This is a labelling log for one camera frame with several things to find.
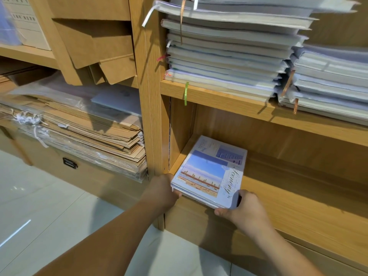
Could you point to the person's right hand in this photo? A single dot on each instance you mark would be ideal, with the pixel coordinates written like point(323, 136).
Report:
point(250, 215)

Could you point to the person's left hand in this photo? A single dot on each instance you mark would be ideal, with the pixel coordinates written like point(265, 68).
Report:
point(161, 195)

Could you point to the beach picture cover notebook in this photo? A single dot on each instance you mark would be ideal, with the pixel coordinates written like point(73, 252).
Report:
point(210, 169)

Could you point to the wooden shelf unit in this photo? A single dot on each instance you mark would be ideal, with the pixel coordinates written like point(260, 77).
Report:
point(322, 192)

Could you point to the stack of grey blue notebooks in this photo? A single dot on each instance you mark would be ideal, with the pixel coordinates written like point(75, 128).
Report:
point(333, 77)

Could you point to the stack of large blue notebooks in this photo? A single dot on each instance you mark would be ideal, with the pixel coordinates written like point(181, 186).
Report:
point(230, 48)

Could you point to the person's left forearm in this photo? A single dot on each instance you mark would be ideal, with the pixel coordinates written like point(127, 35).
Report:
point(103, 244)

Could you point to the person's right forearm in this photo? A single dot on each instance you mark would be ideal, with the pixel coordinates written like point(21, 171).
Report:
point(287, 255)

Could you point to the small black shelf clip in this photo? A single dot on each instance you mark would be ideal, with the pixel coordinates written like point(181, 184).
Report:
point(69, 163)

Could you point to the stack of flat wrapped packets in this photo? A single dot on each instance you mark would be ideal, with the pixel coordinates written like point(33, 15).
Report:
point(86, 129)

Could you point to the white file boxes row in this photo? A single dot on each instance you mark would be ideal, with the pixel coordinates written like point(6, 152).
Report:
point(29, 23)

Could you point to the row of blue white binders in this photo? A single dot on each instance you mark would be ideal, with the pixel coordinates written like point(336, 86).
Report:
point(7, 25)

